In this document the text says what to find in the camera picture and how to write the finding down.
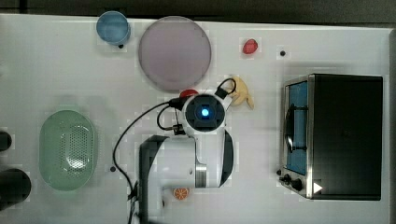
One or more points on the red plush ketchup bottle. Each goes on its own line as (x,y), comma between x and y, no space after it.
(188,93)

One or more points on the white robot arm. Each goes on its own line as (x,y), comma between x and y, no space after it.
(200,157)

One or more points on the green oval strainer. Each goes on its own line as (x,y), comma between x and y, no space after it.
(67,149)

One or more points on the yellow peeled banana toy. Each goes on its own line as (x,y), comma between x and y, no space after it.
(239,93)

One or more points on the purple round plate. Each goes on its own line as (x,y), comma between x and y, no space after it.
(174,53)

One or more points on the orange slice toy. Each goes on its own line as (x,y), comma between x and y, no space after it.
(181,193)

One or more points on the large red strawberry toy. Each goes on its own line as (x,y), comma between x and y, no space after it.
(250,46)

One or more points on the blue cup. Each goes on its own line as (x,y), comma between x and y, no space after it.
(113,28)

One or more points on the black toaster oven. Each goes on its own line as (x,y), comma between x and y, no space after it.
(332,137)

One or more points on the black utensil cup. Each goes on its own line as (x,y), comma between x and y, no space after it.
(15,187)

